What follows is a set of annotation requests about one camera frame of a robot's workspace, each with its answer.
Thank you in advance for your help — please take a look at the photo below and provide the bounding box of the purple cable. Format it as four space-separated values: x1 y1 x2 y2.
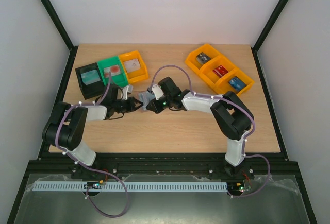
151 64 271 199
55 71 129 218

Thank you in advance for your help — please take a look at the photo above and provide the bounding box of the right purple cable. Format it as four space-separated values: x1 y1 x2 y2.
151 64 271 199

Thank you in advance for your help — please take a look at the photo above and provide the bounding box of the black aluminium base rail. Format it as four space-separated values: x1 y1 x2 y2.
28 152 256 181

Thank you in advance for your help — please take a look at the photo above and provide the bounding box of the white slotted cable duct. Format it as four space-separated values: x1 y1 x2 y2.
32 181 227 193

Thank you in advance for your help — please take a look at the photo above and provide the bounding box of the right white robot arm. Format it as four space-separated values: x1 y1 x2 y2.
146 77 255 179

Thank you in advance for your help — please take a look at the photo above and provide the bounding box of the yellow bin with red cards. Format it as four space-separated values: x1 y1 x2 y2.
199 55 236 88

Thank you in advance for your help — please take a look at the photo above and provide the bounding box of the dark grey card stack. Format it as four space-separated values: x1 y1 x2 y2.
196 52 211 65

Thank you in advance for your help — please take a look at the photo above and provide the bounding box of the black bin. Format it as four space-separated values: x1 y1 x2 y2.
75 63 105 99

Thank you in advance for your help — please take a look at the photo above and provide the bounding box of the beige card stack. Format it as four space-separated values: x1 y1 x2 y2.
123 58 141 73

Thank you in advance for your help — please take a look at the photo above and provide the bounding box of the yellow bin with blue cards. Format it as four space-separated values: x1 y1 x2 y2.
213 69 254 96

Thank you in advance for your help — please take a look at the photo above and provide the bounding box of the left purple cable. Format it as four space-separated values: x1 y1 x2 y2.
55 71 129 218

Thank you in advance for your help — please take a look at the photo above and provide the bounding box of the blue card stack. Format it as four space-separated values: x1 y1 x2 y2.
228 76 247 92

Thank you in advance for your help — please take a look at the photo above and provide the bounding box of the left yellow bin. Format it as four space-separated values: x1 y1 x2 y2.
119 50 149 84

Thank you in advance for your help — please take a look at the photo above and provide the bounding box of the red patterned card stack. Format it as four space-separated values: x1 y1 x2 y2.
104 64 121 78

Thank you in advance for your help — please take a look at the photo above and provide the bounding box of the yellow bin with dark cards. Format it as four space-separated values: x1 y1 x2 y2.
185 44 220 73

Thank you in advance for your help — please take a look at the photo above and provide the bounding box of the teal card stack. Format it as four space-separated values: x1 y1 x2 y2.
80 70 101 85

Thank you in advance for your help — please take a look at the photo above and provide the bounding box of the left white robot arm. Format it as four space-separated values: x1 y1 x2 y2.
42 83 143 166

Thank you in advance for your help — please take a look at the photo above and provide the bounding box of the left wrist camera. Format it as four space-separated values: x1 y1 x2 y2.
121 84 134 100

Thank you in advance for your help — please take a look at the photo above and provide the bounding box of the green bin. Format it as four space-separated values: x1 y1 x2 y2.
97 56 128 88

